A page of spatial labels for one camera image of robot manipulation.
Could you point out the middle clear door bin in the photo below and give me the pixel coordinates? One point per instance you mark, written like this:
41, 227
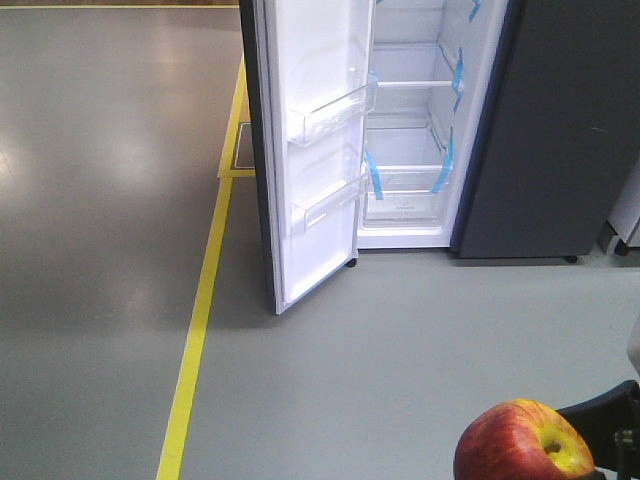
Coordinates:
311, 210

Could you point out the grey floor sign sticker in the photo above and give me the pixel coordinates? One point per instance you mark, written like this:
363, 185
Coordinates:
243, 153

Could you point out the glass fridge shelf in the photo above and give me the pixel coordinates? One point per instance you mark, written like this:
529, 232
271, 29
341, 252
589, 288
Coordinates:
408, 146
412, 66

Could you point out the grey fridge door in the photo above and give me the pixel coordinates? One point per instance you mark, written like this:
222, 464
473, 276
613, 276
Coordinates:
300, 55

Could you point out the dark grey fridge body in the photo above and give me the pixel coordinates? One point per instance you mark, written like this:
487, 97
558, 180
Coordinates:
542, 123

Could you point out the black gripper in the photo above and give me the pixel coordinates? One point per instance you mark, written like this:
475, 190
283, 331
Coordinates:
609, 424

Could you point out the lower glass fridge shelf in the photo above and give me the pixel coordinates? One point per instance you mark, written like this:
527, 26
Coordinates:
408, 146

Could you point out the red yellow apple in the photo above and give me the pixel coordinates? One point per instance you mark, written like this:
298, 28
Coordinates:
521, 439

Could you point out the clear crisper drawer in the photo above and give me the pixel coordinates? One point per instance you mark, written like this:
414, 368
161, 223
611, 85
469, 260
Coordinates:
404, 197

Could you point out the upper glass fridge shelf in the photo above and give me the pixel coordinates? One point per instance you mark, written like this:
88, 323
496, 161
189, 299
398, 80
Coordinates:
412, 66

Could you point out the upper clear door bin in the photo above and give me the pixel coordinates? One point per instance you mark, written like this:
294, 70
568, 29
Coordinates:
305, 127

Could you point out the clear door bin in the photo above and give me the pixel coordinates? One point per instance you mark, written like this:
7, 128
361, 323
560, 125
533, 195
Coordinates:
311, 210
305, 127

